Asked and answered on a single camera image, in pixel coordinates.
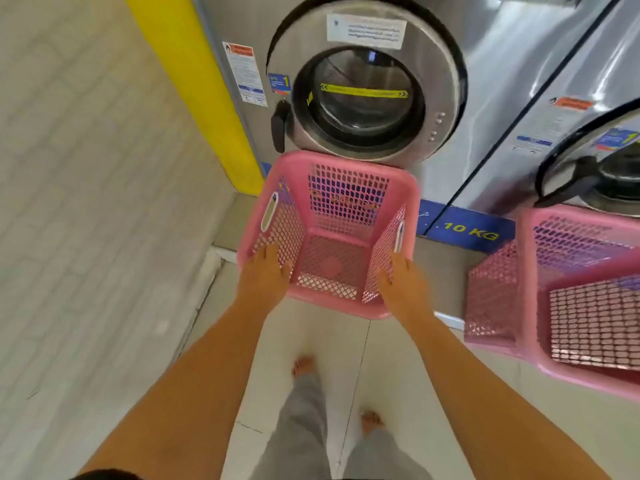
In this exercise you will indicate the person's right hand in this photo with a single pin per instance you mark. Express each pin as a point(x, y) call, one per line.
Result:
point(406, 289)

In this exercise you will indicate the person's left hand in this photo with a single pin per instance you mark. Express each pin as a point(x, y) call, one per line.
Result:
point(260, 284)

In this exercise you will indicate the person's right thumb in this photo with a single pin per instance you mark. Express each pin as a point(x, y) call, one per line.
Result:
point(384, 284)

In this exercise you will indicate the person's left thumb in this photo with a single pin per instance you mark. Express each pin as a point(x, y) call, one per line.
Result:
point(287, 275)

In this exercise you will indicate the pink plastic laundry basket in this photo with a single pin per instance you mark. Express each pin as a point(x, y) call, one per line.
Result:
point(492, 299)
point(330, 229)
point(580, 274)

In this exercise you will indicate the person's right forearm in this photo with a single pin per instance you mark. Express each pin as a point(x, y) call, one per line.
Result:
point(490, 399)

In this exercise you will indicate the person's left forearm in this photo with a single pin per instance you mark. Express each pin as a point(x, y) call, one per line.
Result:
point(185, 394)

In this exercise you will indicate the person's left foot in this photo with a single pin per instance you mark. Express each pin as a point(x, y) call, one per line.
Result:
point(303, 365)

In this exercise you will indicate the person's foot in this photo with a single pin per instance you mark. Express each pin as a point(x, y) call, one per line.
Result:
point(303, 365)
point(371, 422)

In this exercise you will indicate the person's right foot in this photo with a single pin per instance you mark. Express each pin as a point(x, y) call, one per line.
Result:
point(371, 422)

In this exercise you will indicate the person's grey trousers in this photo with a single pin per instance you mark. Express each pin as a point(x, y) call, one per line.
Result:
point(320, 434)

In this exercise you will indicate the blue numbered sticker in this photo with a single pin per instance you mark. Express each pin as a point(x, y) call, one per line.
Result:
point(280, 84)
point(616, 139)

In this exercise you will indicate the yellow strip sticker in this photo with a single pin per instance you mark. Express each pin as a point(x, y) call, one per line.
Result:
point(364, 91)

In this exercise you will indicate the white warning sticker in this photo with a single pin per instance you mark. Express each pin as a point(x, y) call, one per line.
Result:
point(552, 124)
point(245, 73)

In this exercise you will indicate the round washing machine door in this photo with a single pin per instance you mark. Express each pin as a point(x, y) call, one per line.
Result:
point(367, 77)
point(592, 162)

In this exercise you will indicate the stainless steel washing machine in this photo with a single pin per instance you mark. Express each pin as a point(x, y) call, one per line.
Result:
point(575, 109)
point(400, 69)

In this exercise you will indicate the white label sticker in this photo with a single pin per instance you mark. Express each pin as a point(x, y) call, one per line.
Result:
point(366, 30)

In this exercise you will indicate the yellow wall panel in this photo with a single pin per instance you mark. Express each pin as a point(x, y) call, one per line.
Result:
point(195, 89)

